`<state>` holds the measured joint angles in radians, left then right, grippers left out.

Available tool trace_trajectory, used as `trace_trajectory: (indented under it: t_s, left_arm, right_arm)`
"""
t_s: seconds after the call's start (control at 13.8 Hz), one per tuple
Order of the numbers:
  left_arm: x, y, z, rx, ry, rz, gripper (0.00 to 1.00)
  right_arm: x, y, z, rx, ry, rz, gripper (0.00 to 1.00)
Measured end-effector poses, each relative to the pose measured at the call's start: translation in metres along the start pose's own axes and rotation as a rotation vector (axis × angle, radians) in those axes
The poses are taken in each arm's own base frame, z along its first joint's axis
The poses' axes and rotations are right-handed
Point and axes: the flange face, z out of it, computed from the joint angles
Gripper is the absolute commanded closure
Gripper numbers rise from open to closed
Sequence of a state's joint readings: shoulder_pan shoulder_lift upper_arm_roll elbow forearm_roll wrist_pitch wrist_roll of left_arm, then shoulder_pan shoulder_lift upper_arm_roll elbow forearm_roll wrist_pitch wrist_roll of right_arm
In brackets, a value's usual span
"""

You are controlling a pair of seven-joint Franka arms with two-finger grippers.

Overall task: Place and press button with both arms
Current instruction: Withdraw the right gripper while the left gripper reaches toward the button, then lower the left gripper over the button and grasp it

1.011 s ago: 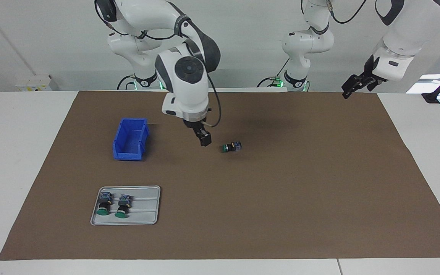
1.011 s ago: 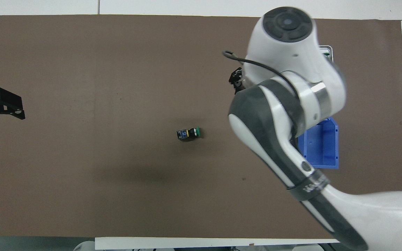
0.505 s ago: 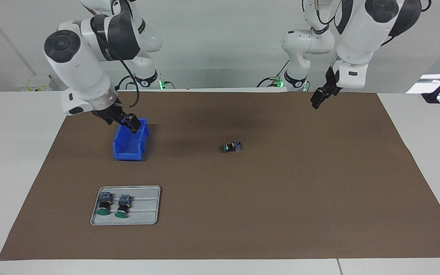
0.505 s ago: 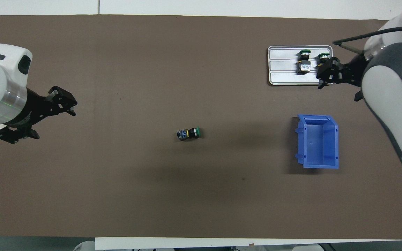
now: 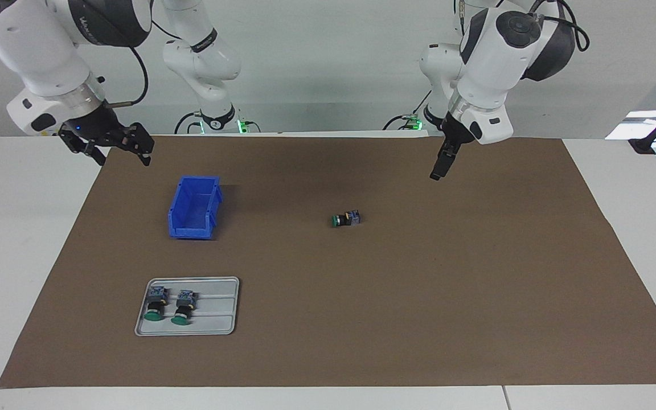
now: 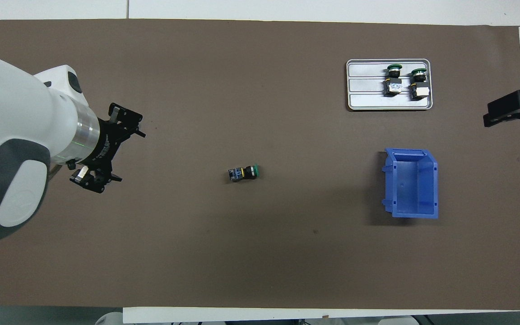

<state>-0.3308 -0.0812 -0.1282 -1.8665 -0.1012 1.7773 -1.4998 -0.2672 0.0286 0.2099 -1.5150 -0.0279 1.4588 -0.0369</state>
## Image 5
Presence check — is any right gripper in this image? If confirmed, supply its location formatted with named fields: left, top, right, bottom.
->
left=58, top=102, right=155, bottom=167

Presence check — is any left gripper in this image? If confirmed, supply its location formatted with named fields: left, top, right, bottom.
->
left=440, top=111, right=475, bottom=146

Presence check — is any blue plastic bin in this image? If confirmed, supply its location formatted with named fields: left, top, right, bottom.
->
left=167, top=175, right=224, bottom=240

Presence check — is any grey plastic tray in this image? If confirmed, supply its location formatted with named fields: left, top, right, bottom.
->
left=134, top=276, right=241, bottom=337

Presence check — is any black cable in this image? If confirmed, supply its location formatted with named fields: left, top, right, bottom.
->
left=105, top=20, right=184, bottom=110
left=383, top=90, right=433, bottom=131
left=174, top=110, right=204, bottom=136
left=524, top=0, right=591, bottom=53

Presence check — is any green push button switch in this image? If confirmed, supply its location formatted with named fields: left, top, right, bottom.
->
left=331, top=210, right=362, bottom=229
left=170, top=290, right=197, bottom=326
left=143, top=286, right=170, bottom=322

